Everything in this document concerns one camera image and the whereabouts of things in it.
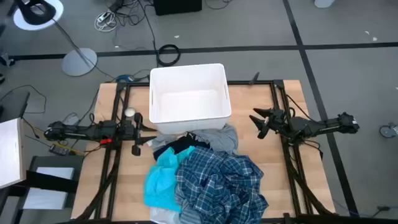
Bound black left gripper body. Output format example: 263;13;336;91
119;112;144;157

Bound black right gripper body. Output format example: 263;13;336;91
257;108;289;140

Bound light grey sweatshirt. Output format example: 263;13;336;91
150;134;175;153

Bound turquoise shorts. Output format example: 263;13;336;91
143;146;196;214

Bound blue plaid shirt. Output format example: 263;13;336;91
175;146;269;224

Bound grey t-shirt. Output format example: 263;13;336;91
189;123;239;156

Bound white plastic laundry bin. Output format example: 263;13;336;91
149;63;233;135

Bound white mesh garment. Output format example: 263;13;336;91
149;205;187;224

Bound black power supply box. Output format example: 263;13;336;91
48;144;68;157

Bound grey round-base floor stand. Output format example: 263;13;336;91
51;17;98;78

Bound black stool with white seat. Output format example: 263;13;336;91
18;154;85;211

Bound grey round floor disc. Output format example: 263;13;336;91
378;123;398;139

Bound white floor object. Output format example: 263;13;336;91
313;0;336;9

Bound dark flat panel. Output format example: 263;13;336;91
0;91;31;123

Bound white board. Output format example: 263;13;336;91
0;117;27;190

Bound black metal table frame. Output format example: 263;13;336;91
74;79;338;224

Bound blue cable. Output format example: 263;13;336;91
117;73;135;83

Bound black coiled cable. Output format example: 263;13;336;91
157;44;182;67

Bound black floor cable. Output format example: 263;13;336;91
112;0;160;68

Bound white power strip with cable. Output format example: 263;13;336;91
94;10;118;33

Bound white disc with black mount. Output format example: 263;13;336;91
12;0;64;31

